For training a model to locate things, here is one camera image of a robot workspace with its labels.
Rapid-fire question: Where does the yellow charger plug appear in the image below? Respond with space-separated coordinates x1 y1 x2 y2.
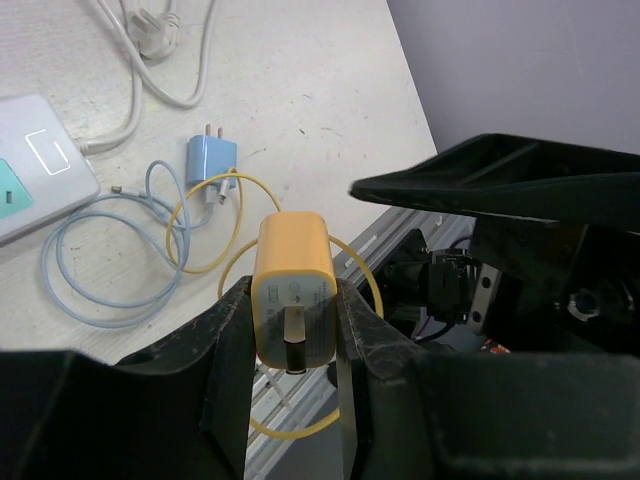
250 211 337 375

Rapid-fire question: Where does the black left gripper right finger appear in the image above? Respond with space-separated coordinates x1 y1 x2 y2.
335 281 639 479

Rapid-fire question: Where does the yellow charging cable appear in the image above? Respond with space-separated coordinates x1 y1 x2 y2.
165 172 385 440

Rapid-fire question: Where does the white power strip cord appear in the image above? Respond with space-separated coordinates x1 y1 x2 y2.
74 0 219 155

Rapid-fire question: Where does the white multicolour power strip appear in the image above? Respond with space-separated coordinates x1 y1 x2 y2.
1 94 100 245

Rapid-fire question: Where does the aluminium table frame rail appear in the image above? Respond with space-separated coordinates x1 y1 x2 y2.
245 208 474 479

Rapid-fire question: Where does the light blue charging cable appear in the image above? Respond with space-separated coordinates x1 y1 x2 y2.
41 159 226 330

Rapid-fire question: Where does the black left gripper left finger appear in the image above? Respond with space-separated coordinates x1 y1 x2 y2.
1 277 256 479

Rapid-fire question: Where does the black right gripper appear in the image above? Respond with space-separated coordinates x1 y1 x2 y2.
349 134 639 355

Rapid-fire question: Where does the blue charger plug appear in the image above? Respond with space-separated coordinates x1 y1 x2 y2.
186 124 238 205

